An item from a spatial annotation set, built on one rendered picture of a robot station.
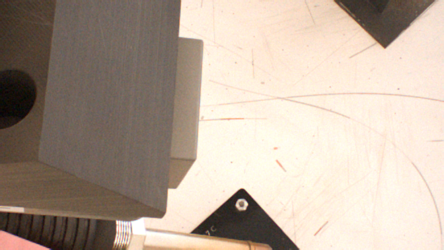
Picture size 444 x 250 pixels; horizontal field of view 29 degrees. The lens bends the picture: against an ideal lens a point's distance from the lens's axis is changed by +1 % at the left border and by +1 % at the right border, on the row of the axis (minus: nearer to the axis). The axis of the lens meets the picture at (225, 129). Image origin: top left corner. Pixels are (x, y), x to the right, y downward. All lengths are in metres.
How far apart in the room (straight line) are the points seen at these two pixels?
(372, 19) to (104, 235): 0.24
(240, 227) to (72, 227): 0.16
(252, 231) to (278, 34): 0.11
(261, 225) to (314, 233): 0.03
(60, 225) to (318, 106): 0.22
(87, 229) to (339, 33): 0.24
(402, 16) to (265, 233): 0.14
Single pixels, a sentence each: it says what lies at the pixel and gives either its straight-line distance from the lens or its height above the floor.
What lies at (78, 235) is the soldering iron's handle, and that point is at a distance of 0.28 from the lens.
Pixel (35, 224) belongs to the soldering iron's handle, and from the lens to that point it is 0.27.
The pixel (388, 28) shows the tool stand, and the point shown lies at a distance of 0.48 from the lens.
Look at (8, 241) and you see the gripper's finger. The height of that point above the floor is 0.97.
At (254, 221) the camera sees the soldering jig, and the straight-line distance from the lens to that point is 0.43.
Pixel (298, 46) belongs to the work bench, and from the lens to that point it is 0.47.
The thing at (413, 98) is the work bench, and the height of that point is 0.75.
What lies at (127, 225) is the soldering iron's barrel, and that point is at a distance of 0.29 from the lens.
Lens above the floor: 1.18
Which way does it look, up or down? 73 degrees down
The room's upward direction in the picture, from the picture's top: 8 degrees clockwise
